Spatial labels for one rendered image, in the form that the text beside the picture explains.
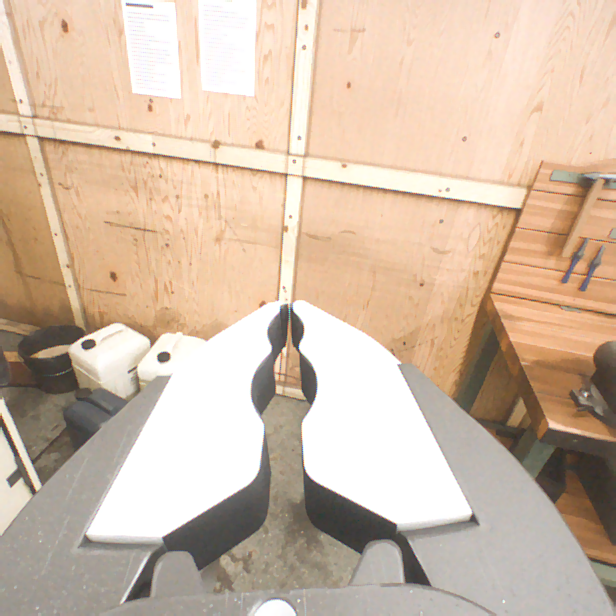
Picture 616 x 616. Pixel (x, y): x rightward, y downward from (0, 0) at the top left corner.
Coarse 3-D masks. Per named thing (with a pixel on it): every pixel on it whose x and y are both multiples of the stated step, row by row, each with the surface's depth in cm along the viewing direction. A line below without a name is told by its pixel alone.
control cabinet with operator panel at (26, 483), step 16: (0, 400) 88; (0, 416) 90; (0, 432) 92; (16, 432) 95; (0, 448) 93; (16, 448) 96; (0, 464) 94; (16, 464) 99; (0, 480) 94; (16, 480) 99; (32, 480) 103; (0, 496) 95; (16, 496) 100; (32, 496) 107; (0, 512) 96; (16, 512) 101; (0, 528) 97
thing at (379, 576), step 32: (384, 544) 6; (160, 576) 5; (192, 576) 5; (352, 576) 5; (384, 576) 5; (128, 608) 5; (160, 608) 5; (192, 608) 5; (224, 608) 5; (256, 608) 5; (288, 608) 5; (320, 608) 5; (352, 608) 5; (384, 608) 5; (416, 608) 5; (448, 608) 5; (480, 608) 5
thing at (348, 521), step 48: (336, 336) 10; (336, 384) 9; (384, 384) 9; (336, 432) 7; (384, 432) 7; (336, 480) 7; (384, 480) 7; (432, 480) 6; (336, 528) 7; (384, 528) 6
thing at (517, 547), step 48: (432, 384) 9; (432, 432) 7; (480, 432) 7; (480, 480) 6; (528, 480) 6; (432, 528) 6; (480, 528) 6; (528, 528) 6; (432, 576) 5; (480, 576) 5; (528, 576) 5; (576, 576) 5
